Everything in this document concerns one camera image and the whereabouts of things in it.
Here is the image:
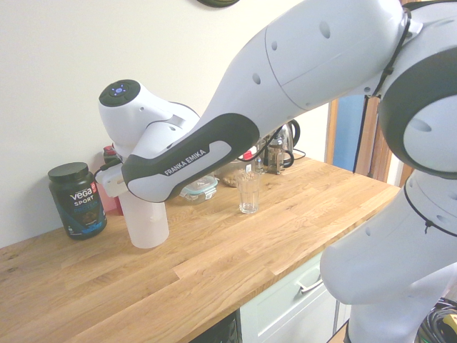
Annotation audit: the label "translucent pitcher with blue lid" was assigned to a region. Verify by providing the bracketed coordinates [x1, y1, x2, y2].
[119, 192, 171, 249]

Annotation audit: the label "clear glass mug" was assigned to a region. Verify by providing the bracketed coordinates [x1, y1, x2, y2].
[253, 139, 269, 174]

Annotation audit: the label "pale cabinet drawer front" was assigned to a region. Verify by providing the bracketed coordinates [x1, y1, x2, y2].
[238, 249, 354, 343]

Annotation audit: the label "glass container with teal clips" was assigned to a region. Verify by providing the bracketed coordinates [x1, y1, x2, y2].
[179, 176, 219, 205]

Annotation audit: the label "black dishwasher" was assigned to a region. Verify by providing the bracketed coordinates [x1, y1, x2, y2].
[205, 311, 241, 343]

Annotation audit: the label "clear container of nuts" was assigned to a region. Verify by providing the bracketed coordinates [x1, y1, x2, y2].
[219, 159, 248, 189]

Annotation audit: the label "steel electric kettle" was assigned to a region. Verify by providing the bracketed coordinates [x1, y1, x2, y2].
[279, 119, 302, 153]

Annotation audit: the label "black round wall clock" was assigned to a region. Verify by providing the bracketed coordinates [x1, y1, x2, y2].
[194, 0, 241, 9]

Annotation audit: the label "metal drawer handle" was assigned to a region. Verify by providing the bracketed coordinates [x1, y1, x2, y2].
[297, 272, 325, 294]

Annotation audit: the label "glass French press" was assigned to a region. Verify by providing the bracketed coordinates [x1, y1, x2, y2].
[265, 136, 295, 176]

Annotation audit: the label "clear drinking glass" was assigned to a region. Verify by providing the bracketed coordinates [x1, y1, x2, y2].
[236, 170, 261, 215]

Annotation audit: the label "wooden door frame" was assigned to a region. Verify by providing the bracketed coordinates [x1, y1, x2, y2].
[325, 95, 406, 187]

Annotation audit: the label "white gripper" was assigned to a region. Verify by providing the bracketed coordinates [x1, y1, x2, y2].
[94, 166, 128, 198]

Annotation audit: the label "black Vega protein tub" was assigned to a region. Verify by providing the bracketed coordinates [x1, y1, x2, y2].
[47, 161, 108, 241]

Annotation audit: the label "coiled black floor cables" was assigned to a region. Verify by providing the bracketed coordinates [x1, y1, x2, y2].
[420, 297, 457, 343]

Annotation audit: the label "red water bottle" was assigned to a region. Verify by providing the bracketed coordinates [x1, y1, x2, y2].
[94, 144, 124, 217]

